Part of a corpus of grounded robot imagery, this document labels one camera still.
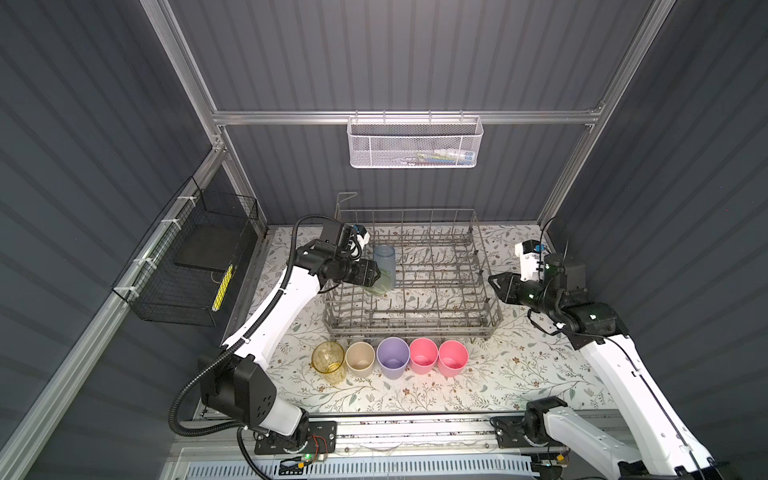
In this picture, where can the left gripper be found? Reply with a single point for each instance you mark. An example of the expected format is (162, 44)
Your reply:
(365, 272)

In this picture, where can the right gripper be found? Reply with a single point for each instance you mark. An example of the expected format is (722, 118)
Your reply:
(505, 278)

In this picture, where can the blue transparent cup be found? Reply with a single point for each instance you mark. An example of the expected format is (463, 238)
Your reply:
(385, 257)

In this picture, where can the pink plastic cup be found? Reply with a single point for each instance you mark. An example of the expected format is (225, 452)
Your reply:
(423, 355)
(453, 357)

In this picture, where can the green transparent cup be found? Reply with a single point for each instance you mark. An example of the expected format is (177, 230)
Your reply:
(382, 285)

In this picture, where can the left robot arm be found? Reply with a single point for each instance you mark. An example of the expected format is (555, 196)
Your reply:
(235, 382)

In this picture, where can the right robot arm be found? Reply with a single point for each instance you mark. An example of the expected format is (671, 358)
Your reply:
(663, 448)

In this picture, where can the floral table mat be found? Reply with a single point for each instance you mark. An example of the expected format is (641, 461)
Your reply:
(517, 364)

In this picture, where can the beige plastic cup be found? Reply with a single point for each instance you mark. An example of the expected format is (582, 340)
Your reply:
(360, 359)

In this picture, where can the purple plastic cup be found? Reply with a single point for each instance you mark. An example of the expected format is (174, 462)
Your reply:
(393, 356)

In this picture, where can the yellow transparent cup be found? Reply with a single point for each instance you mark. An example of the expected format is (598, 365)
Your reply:
(328, 360)

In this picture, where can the items in white basket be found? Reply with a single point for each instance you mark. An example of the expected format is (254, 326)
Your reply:
(441, 157)

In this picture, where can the yellow brush in basket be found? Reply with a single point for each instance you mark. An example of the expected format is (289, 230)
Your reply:
(222, 289)

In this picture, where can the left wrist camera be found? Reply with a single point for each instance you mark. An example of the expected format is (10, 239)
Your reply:
(359, 237)

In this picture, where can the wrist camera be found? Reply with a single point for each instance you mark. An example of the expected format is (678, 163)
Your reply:
(359, 237)
(530, 255)

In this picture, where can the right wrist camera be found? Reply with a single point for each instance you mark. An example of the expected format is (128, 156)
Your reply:
(530, 255)

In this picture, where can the grey wire dish rack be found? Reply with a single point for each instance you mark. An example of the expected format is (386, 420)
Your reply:
(441, 288)

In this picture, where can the white mesh wall basket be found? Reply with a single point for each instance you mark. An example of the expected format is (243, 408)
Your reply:
(378, 142)

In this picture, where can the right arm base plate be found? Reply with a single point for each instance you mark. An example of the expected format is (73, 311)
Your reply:
(521, 431)

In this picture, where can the aluminium mounting rail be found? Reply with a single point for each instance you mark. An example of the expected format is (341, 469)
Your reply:
(389, 433)

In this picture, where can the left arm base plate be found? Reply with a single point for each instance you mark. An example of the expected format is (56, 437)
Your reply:
(310, 437)

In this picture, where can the black wire wall basket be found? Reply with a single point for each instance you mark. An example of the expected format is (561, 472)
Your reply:
(176, 279)

